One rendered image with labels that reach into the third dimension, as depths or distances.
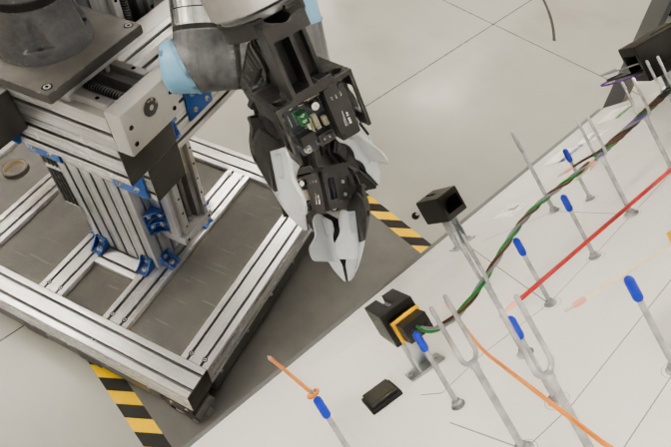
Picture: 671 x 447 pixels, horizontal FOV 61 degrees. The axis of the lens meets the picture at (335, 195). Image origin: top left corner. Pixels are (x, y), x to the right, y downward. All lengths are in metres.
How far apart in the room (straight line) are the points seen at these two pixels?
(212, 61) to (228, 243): 1.16
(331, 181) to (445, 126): 1.97
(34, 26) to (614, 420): 0.92
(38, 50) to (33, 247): 1.14
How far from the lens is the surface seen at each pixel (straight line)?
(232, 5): 0.44
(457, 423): 0.57
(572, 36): 3.38
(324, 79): 0.45
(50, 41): 1.03
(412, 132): 2.56
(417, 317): 0.60
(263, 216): 1.95
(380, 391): 0.67
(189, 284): 1.83
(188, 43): 0.81
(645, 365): 0.54
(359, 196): 0.71
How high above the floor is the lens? 1.71
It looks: 49 degrees down
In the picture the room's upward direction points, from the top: straight up
